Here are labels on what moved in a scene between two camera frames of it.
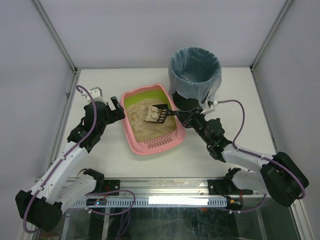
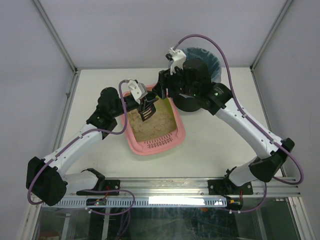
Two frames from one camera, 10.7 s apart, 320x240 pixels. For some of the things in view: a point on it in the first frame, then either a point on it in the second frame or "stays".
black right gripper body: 188,117 -> 163,83
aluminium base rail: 165,187 stays
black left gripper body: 116,110 -> 150,98
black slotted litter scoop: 157,113 -> 147,109
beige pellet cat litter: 139,129 stays
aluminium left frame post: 55,34 stays
